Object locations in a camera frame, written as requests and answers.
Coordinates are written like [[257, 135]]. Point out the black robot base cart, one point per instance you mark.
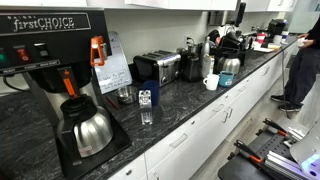
[[294, 157]]

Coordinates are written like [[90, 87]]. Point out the dark blue cup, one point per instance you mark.
[[153, 86]]

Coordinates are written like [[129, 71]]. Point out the chrome black toaster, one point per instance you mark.
[[162, 66]]

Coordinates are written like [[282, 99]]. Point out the small steel bowl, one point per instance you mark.
[[126, 94]]

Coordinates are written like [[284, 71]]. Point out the black coffee grinder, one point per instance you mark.
[[191, 69]]

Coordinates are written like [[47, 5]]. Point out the small whiteboard sign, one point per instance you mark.
[[115, 72]]

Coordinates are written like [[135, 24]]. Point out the white mug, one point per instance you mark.
[[211, 82]]

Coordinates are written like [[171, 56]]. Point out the stainless steel water bottle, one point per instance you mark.
[[205, 57]]

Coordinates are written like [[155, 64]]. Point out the teal mug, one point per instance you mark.
[[226, 78]]

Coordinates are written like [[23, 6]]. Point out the large steel thermal carafe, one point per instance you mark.
[[231, 64]]

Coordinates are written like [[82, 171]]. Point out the steel coffee carafe under brewer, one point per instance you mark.
[[85, 128]]

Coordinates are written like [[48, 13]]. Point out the black orange clamp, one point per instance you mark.
[[252, 155], [274, 125]]

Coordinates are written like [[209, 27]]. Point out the black commercial coffee maker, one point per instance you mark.
[[59, 48]]

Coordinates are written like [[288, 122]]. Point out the person in dark clothes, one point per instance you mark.
[[303, 71]]

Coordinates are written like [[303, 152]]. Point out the white wall outlet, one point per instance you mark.
[[187, 40]]

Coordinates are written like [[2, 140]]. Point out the robot arm with wrist camera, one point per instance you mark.
[[236, 16]]

